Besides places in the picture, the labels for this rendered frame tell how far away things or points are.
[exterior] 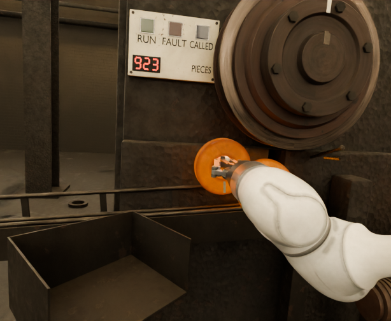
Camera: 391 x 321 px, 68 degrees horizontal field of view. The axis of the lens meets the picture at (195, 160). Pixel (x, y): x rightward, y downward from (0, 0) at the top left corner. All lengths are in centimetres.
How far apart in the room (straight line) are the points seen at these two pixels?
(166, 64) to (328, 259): 66
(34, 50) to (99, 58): 360
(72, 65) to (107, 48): 84
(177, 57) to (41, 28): 272
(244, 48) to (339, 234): 50
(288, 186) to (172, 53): 60
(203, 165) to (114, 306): 38
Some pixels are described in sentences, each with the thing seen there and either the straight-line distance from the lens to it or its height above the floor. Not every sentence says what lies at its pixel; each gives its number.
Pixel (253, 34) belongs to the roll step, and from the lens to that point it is 80.
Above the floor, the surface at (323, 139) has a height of 92.
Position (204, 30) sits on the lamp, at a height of 121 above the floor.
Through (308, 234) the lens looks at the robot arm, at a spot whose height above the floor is 81.
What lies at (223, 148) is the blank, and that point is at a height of 88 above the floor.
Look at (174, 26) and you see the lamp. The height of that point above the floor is 121.
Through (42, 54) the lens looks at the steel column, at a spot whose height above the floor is 148.
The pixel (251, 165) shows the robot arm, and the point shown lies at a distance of 56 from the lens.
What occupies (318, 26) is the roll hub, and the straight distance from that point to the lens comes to 83.
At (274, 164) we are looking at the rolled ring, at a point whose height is 83.
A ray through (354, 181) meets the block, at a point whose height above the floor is 79.
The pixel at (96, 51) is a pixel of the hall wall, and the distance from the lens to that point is 705.
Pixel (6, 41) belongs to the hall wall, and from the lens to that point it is 752.
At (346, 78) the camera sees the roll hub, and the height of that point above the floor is 108.
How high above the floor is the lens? 95
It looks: 8 degrees down
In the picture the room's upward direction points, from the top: 4 degrees clockwise
